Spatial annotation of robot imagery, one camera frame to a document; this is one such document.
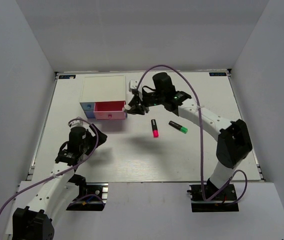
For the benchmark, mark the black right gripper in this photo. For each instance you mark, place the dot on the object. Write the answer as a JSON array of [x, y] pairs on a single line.
[[136, 101]]

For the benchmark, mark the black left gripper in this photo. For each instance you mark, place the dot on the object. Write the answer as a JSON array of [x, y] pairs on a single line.
[[93, 138]]

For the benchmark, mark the pink cap black highlighter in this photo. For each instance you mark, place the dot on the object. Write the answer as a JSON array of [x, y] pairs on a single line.
[[154, 127]]

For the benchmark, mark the pink drawer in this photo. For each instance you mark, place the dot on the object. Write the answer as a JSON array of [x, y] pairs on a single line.
[[109, 110]]

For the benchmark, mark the light blue drawer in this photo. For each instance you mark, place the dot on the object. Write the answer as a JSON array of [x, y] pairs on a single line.
[[88, 109]]

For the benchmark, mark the green cap black highlighter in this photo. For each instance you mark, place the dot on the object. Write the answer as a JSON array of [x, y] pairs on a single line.
[[178, 127]]

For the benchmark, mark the pink eraser with white core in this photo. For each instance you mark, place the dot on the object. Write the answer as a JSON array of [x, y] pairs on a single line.
[[126, 108]]

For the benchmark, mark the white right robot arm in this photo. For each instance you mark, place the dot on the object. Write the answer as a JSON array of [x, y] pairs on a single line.
[[232, 137]]

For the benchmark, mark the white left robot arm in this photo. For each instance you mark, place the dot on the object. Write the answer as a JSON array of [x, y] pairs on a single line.
[[62, 189]]

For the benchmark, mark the white drawer cabinet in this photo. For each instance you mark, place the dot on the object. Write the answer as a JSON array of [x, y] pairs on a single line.
[[103, 89]]

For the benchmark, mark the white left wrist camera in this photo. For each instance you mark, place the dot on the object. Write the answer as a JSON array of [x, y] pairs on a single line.
[[75, 123]]

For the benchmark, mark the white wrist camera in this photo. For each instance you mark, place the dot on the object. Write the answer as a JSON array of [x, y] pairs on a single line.
[[133, 85], [75, 123]]

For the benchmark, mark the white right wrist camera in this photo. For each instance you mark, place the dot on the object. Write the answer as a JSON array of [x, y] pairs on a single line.
[[133, 85]]

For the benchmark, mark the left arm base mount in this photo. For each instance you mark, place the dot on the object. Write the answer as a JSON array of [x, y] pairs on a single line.
[[93, 199]]

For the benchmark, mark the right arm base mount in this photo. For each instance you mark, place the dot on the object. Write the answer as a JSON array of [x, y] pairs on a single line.
[[222, 203]]

